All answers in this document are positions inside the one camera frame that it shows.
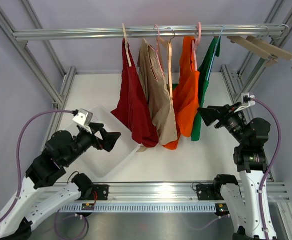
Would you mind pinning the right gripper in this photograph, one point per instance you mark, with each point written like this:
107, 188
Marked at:
211, 114

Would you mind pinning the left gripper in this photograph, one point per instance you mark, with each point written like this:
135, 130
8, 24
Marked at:
109, 138

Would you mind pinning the orange t shirt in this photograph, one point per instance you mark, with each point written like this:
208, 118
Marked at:
185, 94

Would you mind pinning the red t shirt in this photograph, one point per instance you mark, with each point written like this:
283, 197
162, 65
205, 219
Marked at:
132, 109

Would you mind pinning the pink plastic hanger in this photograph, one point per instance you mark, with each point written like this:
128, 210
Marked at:
195, 44

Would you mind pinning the beige t shirt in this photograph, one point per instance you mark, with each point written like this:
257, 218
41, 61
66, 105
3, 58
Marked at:
157, 96

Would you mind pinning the pink wire hanger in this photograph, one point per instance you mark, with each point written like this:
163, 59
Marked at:
158, 53

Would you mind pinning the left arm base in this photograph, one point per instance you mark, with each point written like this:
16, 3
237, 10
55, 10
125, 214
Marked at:
88, 191

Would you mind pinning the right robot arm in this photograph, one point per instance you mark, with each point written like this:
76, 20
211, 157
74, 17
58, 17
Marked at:
246, 200

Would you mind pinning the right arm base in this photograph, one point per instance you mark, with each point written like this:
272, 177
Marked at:
224, 187

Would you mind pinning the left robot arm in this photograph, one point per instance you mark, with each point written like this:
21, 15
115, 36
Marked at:
21, 215

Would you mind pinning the green t shirt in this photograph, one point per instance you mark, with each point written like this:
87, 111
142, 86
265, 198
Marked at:
203, 83

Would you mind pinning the wooden clip hanger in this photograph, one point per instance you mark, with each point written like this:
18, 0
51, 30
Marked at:
278, 51
241, 41

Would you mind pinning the blue hanger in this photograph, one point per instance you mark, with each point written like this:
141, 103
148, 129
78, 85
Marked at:
214, 53

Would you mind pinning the white plastic basket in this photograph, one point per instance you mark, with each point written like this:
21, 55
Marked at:
100, 165

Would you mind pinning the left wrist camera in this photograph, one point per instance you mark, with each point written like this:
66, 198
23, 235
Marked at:
82, 118

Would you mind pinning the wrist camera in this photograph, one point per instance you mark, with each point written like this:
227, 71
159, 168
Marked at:
246, 101
82, 118

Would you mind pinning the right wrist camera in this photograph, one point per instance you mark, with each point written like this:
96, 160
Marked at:
246, 101

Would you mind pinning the front aluminium rail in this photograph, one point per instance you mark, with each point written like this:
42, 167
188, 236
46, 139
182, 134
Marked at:
163, 192

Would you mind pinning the white cable duct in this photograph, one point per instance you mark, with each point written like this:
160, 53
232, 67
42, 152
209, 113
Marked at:
102, 207

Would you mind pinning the aluminium hanging rail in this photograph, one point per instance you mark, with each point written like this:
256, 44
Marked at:
262, 29

